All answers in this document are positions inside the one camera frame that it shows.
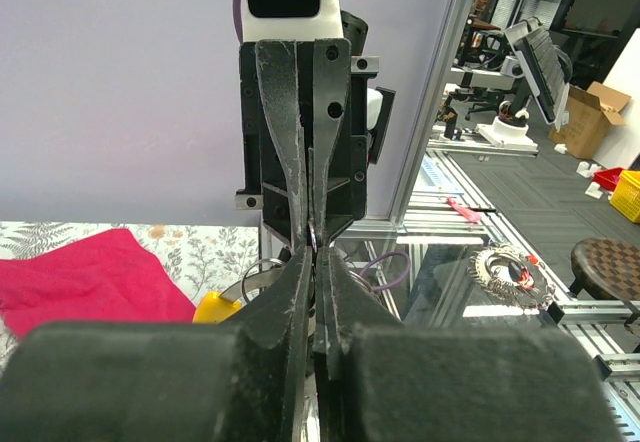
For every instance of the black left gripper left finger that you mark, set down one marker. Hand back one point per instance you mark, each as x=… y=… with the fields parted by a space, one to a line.
x=239 y=380

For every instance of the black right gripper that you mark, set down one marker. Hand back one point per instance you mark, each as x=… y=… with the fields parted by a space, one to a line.
x=305 y=137

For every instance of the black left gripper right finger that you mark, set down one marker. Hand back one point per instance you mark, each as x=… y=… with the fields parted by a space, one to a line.
x=380 y=380

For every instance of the large keyring with yellow grip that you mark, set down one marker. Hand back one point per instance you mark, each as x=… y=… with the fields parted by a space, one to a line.
x=215 y=307

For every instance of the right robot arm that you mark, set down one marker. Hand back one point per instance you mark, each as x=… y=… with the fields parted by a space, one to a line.
x=370 y=87

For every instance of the spare keyring bundle outside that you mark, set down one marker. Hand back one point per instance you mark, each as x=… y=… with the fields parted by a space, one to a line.
x=513 y=276

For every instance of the floral tablecloth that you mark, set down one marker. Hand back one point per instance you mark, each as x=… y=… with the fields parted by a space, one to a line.
x=198 y=259

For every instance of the pink cloth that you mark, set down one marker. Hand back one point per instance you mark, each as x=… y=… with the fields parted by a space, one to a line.
x=106 y=277

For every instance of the brown round stool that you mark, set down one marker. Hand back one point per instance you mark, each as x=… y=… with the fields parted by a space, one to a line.
x=607 y=269

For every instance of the cardboard box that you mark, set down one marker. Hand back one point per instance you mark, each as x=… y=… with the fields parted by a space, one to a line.
x=591 y=114

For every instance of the yellow plastic bin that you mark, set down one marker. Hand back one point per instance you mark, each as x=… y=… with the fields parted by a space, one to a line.
x=626 y=196

